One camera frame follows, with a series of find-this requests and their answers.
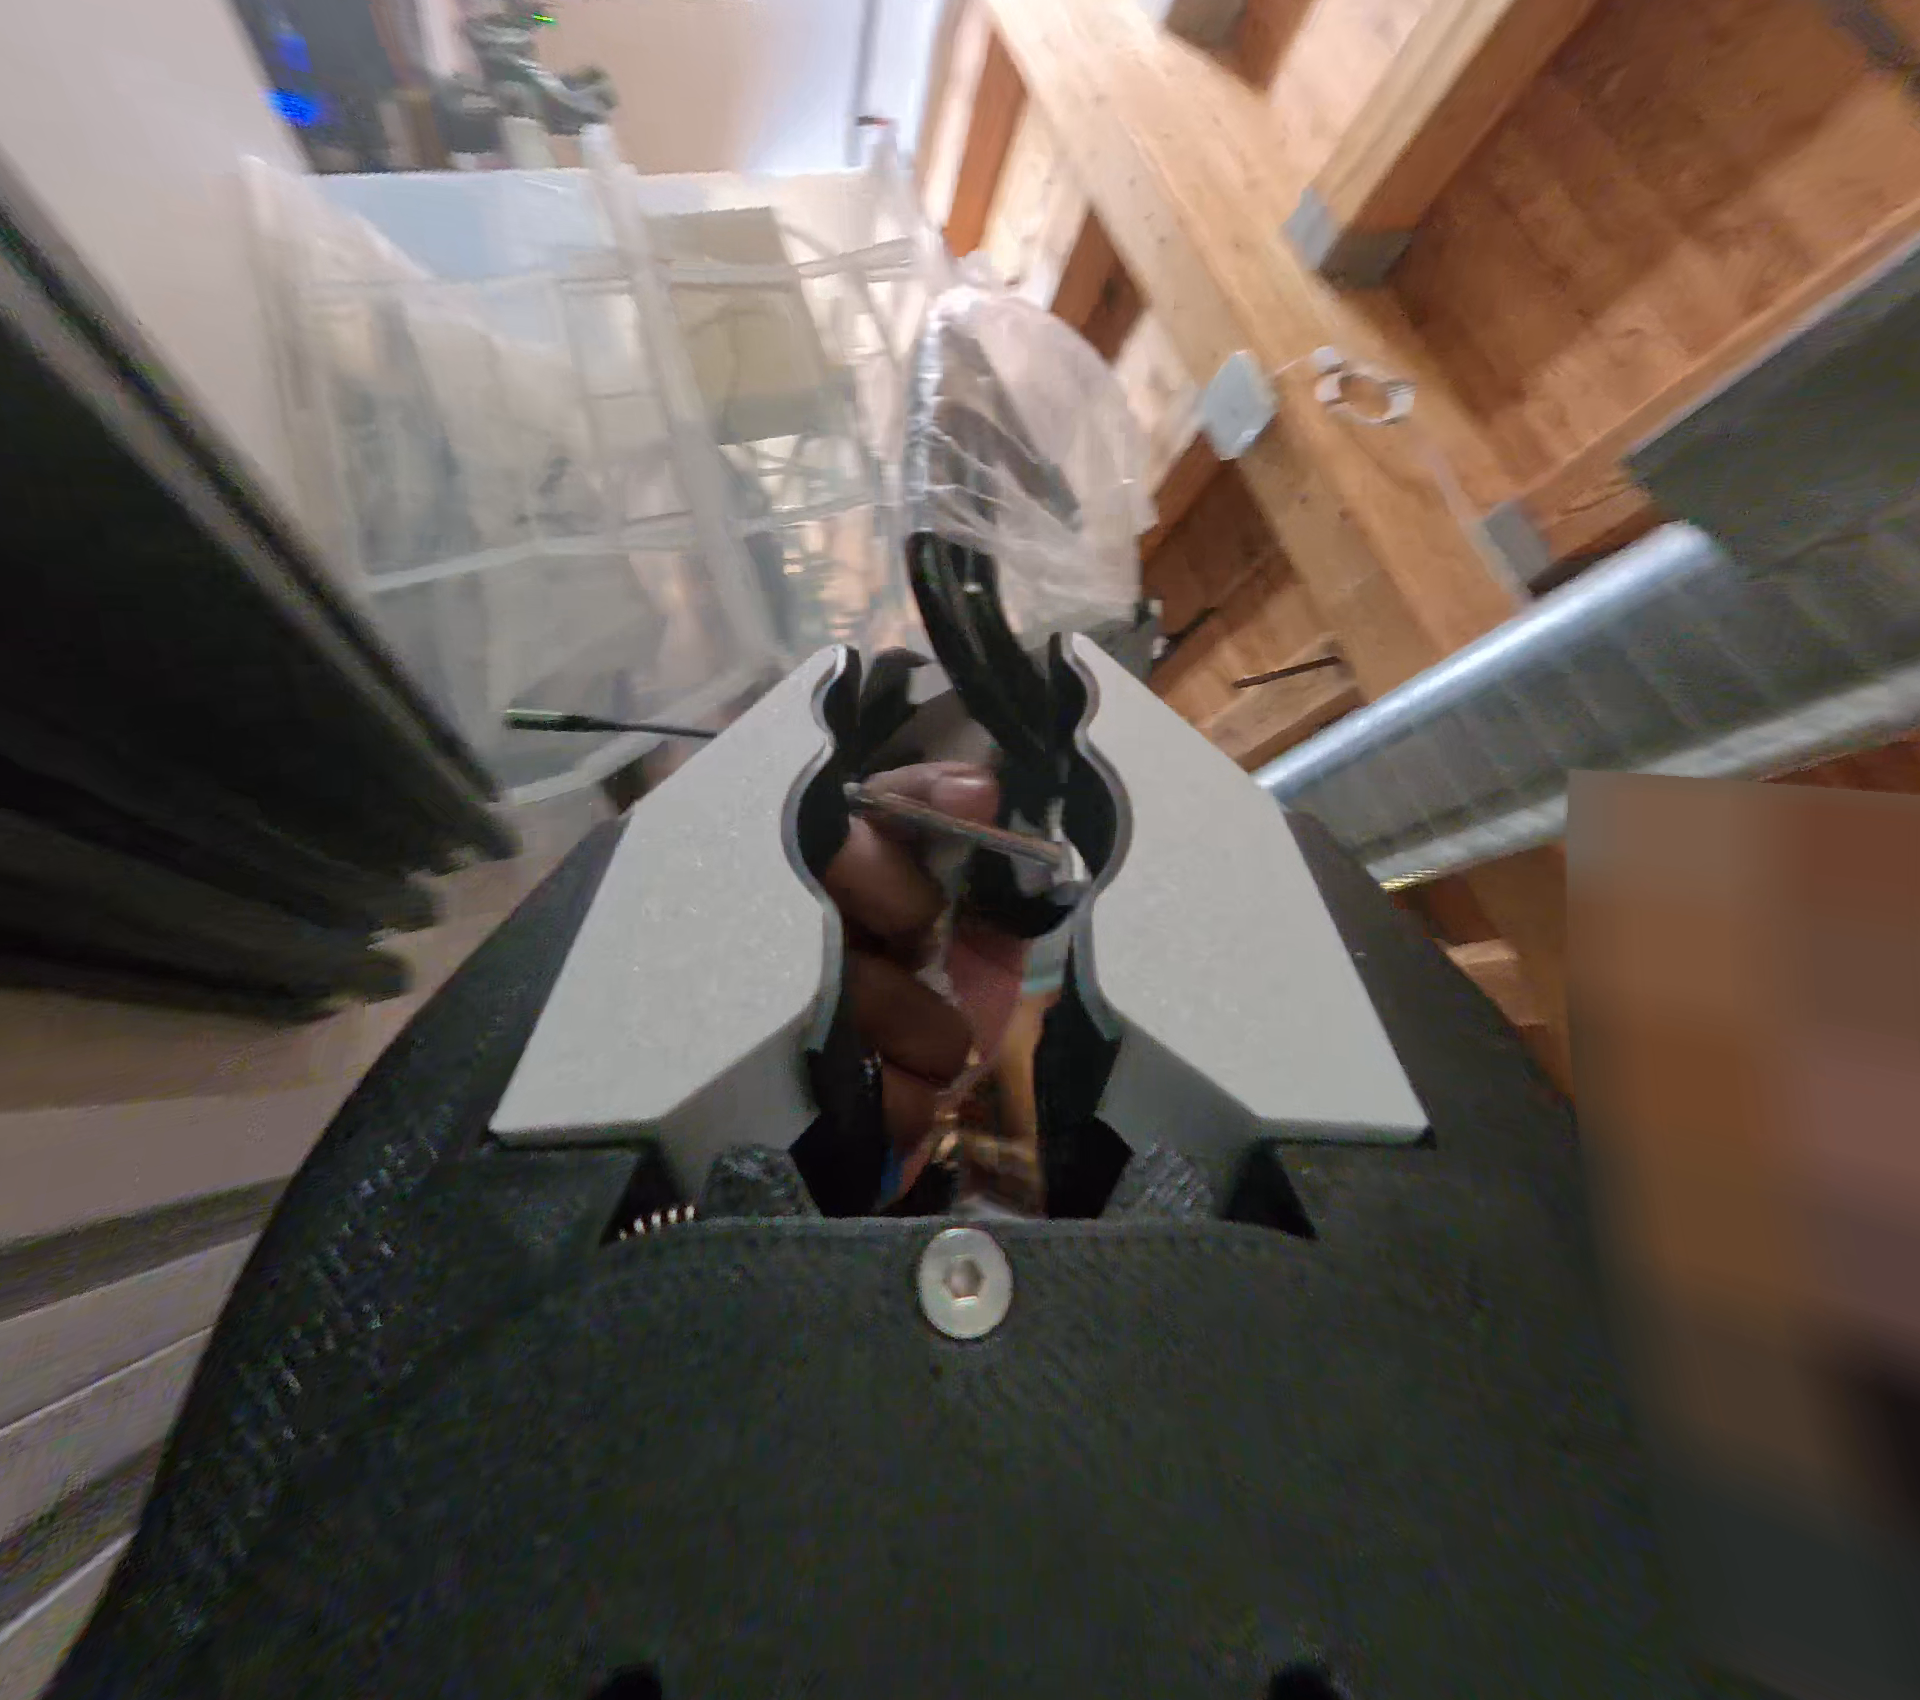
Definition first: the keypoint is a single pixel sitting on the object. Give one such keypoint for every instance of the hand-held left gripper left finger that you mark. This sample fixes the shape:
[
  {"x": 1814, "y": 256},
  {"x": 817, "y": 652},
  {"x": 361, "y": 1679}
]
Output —
[{"x": 676, "y": 967}]

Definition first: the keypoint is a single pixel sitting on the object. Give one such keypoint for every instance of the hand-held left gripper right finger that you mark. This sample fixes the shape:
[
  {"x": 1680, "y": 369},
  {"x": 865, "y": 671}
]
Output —
[{"x": 1229, "y": 967}]

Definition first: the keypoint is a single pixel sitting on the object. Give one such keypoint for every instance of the black C-clamp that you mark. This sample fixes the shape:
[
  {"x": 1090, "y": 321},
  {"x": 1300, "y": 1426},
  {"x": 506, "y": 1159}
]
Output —
[{"x": 960, "y": 635}]

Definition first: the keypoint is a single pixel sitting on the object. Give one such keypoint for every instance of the clear plastic clamp wrapper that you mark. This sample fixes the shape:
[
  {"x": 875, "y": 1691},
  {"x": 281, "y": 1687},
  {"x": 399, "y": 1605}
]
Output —
[{"x": 1052, "y": 380}]

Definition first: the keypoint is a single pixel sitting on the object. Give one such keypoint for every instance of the grey desk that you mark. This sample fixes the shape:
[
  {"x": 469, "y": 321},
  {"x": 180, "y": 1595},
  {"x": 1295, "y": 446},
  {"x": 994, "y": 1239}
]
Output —
[{"x": 122, "y": 81}]

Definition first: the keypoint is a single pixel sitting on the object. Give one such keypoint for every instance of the person's right hand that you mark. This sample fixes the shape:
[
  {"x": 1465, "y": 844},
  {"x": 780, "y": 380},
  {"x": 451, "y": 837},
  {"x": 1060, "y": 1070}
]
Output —
[{"x": 901, "y": 920}]

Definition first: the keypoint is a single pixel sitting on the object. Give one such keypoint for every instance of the white ceiling access point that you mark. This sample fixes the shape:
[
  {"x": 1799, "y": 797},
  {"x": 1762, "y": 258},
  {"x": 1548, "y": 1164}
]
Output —
[{"x": 1238, "y": 405}]

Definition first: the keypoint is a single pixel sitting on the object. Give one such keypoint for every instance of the clear plastic storage bin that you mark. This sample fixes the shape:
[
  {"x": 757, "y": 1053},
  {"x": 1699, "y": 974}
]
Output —
[{"x": 494, "y": 426}]

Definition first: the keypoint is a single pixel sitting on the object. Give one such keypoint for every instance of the grey aluminium extrusion beam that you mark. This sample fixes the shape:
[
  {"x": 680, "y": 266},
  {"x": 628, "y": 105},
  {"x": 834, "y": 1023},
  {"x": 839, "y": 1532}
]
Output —
[{"x": 90, "y": 1356}]

